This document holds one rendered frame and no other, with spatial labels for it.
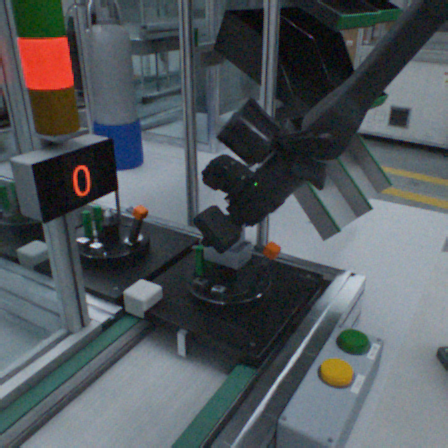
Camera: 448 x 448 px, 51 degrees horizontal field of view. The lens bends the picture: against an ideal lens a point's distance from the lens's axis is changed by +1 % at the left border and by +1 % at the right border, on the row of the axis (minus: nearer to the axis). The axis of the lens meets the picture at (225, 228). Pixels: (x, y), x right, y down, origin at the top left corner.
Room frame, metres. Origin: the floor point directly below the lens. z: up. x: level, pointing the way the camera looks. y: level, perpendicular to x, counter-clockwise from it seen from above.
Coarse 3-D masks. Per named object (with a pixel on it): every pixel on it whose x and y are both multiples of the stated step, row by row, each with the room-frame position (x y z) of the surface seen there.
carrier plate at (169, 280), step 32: (192, 256) 0.74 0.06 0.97; (256, 256) 0.74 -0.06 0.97; (288, 288) 0.64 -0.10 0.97; (160, 320) 0.56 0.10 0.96; (192, 320) 0.56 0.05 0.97; (224, 320) 0.56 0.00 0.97; (256, 320) 0.56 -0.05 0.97; (288, 320) 0.56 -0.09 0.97; (224, 352) 0.51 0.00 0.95; (256, 352) 0.49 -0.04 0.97
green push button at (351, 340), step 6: (348, 330) 0.53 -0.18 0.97; (354, 330) 0.53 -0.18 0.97; (342, 336) 0.52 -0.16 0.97; (348, 336) 0.52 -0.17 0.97; (354, 336) 0.52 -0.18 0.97; (360, 336) 0.52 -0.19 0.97; (366, 336) 0.52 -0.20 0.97; (342, 342) 0.51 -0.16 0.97; (348, 342) 0.51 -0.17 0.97; (354, 342) 0.51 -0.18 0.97; (360, 342) 0.51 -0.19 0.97; (366, 342) 0.51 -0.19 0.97; (348, 348) 0.50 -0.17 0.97; (354, 348) 0.50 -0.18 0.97; (360, 348) 0.50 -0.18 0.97; (366, 348) 0.50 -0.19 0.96
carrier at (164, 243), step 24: (96, 216) 0.80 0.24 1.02; (120, 216) 0.84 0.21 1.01; (96, 240) 0.77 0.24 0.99; (120, 240) 0.77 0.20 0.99; (144, 240) 0.77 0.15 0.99; (168, 240) 0.80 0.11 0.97; (192, 240) 0.80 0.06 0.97; (96, 264) 0.71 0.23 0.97; (120, 264) 0.71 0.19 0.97; (144, 264) 0.72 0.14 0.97; (168, 264) 0.73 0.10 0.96; (96, 288) 0.64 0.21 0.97; (120, 288) 0.64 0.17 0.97
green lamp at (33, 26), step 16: (16, 0) 0.52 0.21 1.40; (32, 0) 0.52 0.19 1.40; (48, 0) 0.53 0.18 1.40; (16, 16) 0.52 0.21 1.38; (32, 16) 0.52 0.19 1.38; (48, 16) 0.52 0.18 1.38; (16, 32) 0.53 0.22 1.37; (32, 32) 0.52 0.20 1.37; (48, 32) 0.52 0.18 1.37; (64, 32) 0.54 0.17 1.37
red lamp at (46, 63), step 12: (24, 48) 0.52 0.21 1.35; (36, 48) 0.52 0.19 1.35; (48, 48) 0.52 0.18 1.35; (60, 48) 0.53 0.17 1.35; (24, 60) 0.52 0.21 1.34; (36, 60) 0.52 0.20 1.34; (48, 60) 0.52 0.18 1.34; (60, 60) 0.53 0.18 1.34; (24, 72) 0.53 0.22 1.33; (36, 72) 0.52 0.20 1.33; (48, 72) 0.52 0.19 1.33; (60, 72) 0.53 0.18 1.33; (36, 84) 0.52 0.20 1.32; (48, 84) 0.52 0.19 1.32; (60, 84) 0.52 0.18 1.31; (72, 84) 0.54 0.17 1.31
